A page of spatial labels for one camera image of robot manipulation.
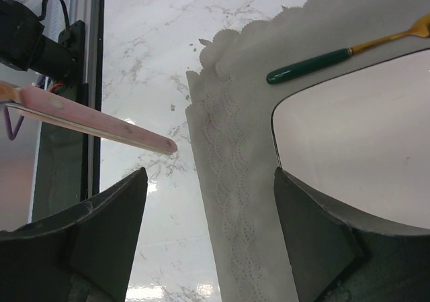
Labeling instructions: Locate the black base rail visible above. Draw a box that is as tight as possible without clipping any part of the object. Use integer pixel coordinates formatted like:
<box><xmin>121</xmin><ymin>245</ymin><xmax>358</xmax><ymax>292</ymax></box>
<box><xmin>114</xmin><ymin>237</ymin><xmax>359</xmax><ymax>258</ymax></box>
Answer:
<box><xmin>28</xmin><ymin>20</ymin><xmax>104</xmax><ymax>221</ymax></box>

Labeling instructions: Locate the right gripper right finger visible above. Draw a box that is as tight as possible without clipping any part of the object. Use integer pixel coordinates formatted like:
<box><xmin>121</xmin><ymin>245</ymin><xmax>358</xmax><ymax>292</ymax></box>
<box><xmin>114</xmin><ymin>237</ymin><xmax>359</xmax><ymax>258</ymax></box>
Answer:
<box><xmin>274</xmin><ymin>168</ymin><xmax>429</xmax><ymax>301</ymax></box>

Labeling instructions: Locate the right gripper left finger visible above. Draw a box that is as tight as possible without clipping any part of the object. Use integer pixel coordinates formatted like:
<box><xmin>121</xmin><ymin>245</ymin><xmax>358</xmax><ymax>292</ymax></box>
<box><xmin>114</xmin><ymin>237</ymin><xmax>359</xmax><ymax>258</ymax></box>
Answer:
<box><xmin>1</xmin><ymin>168</ymin><xmax>148</xmax><ymax>301</ymax></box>

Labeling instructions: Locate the white rectangular plate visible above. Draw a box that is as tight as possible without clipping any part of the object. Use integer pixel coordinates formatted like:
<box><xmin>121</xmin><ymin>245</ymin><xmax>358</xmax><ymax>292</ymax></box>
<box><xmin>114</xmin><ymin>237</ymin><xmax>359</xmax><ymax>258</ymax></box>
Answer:
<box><xmin>271</xmin><ymin>50</ymin><xmax>429</xmax><ymax>228</ymax></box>

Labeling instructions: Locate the gold fork green handle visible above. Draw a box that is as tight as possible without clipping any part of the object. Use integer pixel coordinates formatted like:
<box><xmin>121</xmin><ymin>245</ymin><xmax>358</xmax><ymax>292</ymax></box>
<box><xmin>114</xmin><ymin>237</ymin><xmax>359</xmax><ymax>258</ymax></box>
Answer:
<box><xmin>265</xmin><ymin>14</ymin><xmax>429</xmax><ymax>85</ymax></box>

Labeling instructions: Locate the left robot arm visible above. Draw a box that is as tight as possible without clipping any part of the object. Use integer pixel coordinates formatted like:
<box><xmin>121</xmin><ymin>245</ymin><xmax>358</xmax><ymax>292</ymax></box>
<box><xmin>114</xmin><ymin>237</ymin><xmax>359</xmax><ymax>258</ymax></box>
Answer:
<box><xmin>1</xmin><ymin>0</ymin><xmax>85</xmax><ymax>87</ymax></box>

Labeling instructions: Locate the grey scalloped placemat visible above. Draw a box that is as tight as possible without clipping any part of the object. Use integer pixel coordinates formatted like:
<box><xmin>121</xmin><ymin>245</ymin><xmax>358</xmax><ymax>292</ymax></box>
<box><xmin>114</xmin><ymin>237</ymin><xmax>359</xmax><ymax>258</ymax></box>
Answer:
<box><xmin>186</xmin><ymin>0</ymin><xmax>429</xmax><ymax>301</ymax></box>

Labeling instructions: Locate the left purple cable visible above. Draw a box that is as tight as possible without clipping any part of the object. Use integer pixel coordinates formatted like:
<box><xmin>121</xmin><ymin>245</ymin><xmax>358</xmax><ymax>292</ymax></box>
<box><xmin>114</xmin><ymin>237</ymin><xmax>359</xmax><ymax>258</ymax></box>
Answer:
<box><xmin>3</xmin><ymin>105</ymin><xmax>26</xmax><ymax>142</ymax></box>

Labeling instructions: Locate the black knife pink handle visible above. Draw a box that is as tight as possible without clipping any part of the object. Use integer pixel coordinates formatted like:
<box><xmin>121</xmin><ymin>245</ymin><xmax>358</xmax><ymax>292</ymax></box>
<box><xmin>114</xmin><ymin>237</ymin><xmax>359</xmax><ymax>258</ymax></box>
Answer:
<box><xmin>1</xmin><ymin>81</ymin><xmax>177</xmax><ymax>155</ymax></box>

